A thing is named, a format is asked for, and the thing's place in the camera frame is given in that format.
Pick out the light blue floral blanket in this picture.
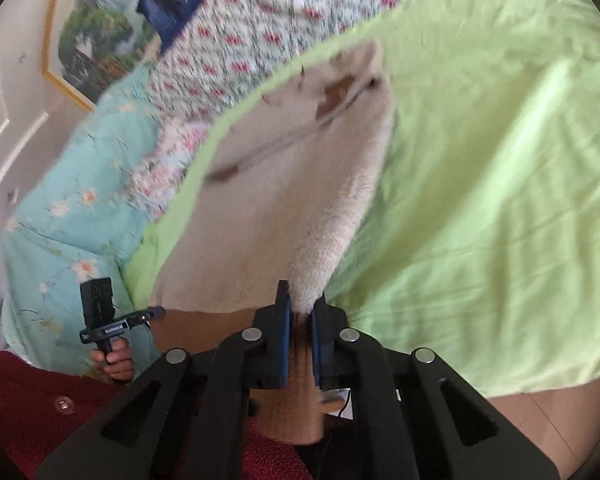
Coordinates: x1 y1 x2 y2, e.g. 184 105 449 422
0 66 167 377

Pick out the beige fleece garment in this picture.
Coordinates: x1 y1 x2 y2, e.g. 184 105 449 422
150 39 397 447

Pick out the dark blue pillow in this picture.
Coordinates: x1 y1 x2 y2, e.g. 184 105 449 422
137 0 247 42

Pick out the white panelled door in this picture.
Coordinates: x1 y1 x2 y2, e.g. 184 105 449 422
0 7 98 266

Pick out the person's left hand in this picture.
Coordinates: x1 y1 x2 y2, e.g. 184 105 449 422
90 337 136 384

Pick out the gold framed landscape painting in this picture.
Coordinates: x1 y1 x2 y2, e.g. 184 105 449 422
40 0 167 114

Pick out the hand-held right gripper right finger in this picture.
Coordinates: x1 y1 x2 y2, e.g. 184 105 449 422
310 297 566 480

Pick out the pink floral quilt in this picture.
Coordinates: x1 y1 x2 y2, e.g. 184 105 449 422
124 0 573 222

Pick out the light green bed sheet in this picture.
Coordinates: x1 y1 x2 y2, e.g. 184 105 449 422
124 0 600 402

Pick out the red knit clothing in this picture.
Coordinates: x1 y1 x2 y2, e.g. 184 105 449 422
0 342 303 480

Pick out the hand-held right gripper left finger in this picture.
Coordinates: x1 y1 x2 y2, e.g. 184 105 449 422
35 280 294 480

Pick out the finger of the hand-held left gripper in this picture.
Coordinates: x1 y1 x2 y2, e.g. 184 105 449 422
126 306 166 327

